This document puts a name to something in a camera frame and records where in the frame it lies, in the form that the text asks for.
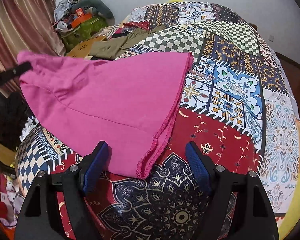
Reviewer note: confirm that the olive green folded pants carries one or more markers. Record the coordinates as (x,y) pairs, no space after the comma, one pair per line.
(113,48)

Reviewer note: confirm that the striped pink curtain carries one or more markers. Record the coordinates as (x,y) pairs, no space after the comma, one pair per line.
(27,25)

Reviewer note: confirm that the grey neck pillow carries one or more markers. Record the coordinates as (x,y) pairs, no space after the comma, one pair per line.
(98,8)

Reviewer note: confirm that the pink pants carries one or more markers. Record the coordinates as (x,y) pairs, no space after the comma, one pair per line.
(130,103)

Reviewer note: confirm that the patchwork patterned bedspread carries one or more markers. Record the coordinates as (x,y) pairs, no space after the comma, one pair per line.
(235,105)

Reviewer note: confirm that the green storage box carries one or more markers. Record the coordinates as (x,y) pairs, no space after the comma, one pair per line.
(82,32)

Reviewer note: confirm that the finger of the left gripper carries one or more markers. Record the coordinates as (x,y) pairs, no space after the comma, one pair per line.
(14,72)

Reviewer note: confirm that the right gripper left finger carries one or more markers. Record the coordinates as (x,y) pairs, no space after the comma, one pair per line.
(40,217)

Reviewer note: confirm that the orange box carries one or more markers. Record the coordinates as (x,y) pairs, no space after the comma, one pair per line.
(82,16)

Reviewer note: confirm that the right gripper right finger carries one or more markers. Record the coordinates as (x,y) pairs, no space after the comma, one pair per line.
(240,195)

